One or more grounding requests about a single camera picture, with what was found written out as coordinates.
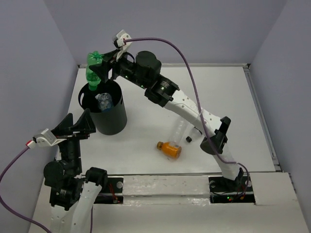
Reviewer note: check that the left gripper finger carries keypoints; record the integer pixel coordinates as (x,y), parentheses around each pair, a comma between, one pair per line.
(84,124)
(64,127)

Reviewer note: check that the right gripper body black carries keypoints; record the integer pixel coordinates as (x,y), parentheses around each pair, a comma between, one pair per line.
(124,67)

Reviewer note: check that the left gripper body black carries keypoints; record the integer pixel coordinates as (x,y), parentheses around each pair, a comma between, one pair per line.
(75,135)

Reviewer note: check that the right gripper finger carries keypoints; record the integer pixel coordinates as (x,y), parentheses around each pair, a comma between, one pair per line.
(101,70)
(110,56)

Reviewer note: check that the green plastic bottle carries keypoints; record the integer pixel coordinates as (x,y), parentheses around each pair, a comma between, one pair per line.
(93,80)

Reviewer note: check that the clear bottle dark blue label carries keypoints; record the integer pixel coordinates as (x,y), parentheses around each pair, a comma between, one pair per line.
(106,103)

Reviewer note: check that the clear unlabelled plastic bottle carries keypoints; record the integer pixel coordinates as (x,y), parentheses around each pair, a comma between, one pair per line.
(178,131)

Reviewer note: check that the clear bottle black cap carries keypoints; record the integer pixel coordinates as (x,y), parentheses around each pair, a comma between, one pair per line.
(193,135)

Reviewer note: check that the clear bottle blue white label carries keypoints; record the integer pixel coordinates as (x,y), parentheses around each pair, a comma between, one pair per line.
(99,96)

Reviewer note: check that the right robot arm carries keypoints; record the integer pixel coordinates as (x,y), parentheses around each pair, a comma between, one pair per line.
(144,71)

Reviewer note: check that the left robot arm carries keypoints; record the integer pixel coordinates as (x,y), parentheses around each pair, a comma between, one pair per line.
(72,196)

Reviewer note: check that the black cylindrical bin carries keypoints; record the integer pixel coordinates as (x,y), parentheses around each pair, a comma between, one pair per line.
(108,122)

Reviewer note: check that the white foam strip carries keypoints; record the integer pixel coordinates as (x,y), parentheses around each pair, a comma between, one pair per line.
(165,190)

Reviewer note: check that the orange juice bottle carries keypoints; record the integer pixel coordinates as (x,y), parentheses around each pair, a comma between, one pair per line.
(170,151)

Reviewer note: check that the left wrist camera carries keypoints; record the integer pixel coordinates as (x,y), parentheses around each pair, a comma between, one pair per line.
(45,138)

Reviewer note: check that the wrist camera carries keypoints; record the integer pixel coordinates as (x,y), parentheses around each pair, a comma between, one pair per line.
(45,138)
(120,44)

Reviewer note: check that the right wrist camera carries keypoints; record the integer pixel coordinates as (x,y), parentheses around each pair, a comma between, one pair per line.
(120,44)

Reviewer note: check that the aluminium table rail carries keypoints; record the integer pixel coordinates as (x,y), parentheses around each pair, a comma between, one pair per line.
(243,65)

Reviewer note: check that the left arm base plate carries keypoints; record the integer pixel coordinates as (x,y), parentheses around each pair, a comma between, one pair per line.
(113,192)

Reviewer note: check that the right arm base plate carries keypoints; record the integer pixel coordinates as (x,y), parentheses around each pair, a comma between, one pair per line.
(224,191)

